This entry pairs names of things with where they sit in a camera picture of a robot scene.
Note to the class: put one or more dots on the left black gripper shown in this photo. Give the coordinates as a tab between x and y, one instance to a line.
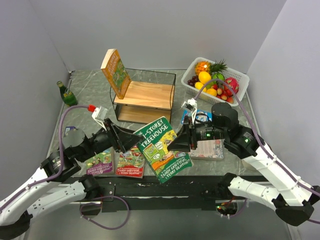
120	139

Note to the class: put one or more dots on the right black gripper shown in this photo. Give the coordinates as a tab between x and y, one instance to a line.
187	135

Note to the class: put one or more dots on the green 104-Storey Treehouse book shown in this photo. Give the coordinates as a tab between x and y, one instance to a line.
156	137

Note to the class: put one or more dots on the orange Treehouse book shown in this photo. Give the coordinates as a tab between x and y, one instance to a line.
115	72

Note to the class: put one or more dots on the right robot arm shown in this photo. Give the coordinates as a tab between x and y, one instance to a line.
291	198

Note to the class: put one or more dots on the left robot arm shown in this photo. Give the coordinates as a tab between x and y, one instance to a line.
29	200

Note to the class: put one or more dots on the red 13-Storey Treehouse book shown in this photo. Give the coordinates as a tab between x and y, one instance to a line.
131	164

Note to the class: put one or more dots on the pink floral book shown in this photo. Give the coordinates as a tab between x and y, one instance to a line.
209	150

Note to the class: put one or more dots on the blue cartoon book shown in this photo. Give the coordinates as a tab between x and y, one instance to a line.
201	116

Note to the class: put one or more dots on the purple 117-Storey Treehouse book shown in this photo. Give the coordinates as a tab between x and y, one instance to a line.
101	164

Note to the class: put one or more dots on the yellow lemon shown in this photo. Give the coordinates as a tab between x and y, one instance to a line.
198	85

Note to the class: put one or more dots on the dark blue book at left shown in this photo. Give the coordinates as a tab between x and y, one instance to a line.
69	129

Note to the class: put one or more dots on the dark grape bunch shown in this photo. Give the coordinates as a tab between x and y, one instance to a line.
192	82

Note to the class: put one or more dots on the red lychee cluster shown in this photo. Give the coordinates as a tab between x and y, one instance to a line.
222	93

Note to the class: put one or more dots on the orange mango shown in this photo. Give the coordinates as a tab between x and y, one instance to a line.
204	77

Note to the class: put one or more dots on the green glass bottle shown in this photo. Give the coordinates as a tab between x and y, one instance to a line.
67	95

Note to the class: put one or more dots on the green apple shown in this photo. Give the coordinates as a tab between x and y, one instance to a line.
219	76

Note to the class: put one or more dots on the pink dragon fruit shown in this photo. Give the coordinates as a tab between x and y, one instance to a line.
233	83

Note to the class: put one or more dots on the small pineapple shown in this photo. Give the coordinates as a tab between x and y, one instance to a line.
210	67

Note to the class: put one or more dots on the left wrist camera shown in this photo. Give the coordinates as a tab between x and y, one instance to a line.
98	114

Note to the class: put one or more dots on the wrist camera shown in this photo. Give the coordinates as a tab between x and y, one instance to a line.
98	114
191	107

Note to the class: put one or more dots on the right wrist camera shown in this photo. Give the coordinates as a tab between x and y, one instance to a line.
191	107

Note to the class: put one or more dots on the wood and wire shelf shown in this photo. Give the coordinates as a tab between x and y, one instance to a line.
149	96

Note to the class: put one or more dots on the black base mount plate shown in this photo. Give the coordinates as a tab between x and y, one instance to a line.
147	193

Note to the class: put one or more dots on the aluminium rail frame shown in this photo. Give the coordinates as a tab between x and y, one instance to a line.
255	222

